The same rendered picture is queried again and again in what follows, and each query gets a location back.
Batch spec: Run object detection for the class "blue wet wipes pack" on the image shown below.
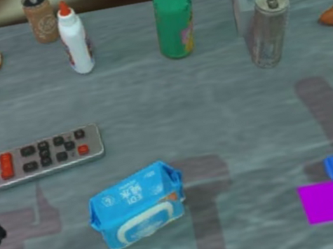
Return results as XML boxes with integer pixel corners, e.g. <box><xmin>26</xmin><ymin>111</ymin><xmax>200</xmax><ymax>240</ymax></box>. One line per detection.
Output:
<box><xmin>81</xmin><ymin>156</ymin><xmax>194</xmax><ymax>249</ymax></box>

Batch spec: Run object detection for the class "green bottle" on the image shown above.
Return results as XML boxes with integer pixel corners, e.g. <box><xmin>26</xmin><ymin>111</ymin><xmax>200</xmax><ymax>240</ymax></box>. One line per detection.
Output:
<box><xmin>151</xmin><ymin>0</ymin><xmax>201</xmax><ymax>62</ymax></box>

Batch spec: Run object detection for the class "white glue bottle orange cap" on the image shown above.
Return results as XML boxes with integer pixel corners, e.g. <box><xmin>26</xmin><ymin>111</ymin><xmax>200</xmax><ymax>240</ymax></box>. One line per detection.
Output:
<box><xmin>53</xmin><ymin>0</ymin><xmax>97</xmax><ymax>77</ymax></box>

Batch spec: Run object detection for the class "grey remote control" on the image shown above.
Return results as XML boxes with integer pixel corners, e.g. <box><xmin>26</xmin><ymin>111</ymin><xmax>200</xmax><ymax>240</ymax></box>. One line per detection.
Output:
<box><xmin>0</xmin><ymin>121</ymin><xmax>109</xmax><ymax>191</ymax></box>

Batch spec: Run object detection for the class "silver drink can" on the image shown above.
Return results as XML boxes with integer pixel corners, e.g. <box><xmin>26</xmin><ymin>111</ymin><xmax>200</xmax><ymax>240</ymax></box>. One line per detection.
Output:
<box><xmin>241</xmin><ymin>0</ymin><xmax>300</xmax><ymax>72</ymax></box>

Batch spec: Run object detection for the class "brown drink can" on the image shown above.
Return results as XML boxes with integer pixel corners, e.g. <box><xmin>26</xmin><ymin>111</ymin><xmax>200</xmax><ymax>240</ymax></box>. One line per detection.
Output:
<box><xmin>21</xmin><ymin>0</ymin><xmax>62</xmax><ymax>47</ymax></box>

